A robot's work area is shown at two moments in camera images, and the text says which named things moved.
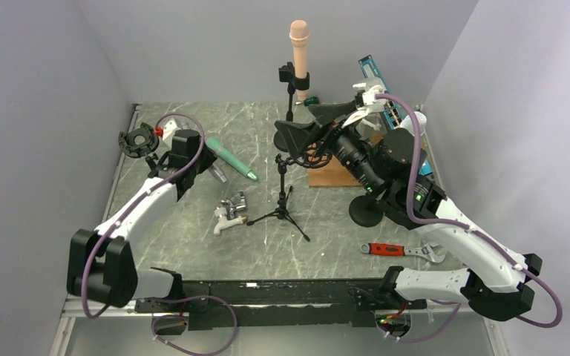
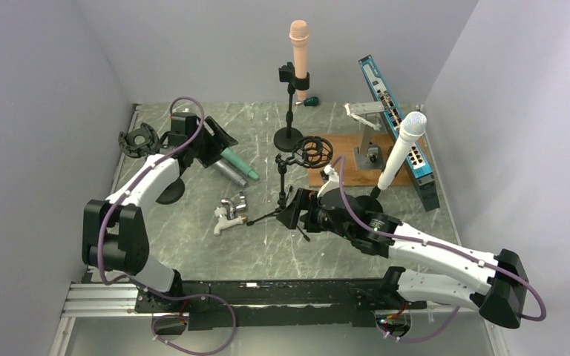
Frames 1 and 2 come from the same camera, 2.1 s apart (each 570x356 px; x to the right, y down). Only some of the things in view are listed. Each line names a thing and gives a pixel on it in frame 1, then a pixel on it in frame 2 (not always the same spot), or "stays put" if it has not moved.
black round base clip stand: (288, 74) stays put
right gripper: (298, 136) to (289, 215)
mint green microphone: (215, 145) stays put
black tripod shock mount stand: (315, 156) stays put
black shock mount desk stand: (129, 147) stays put
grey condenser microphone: (218, 173) to (223, 165)
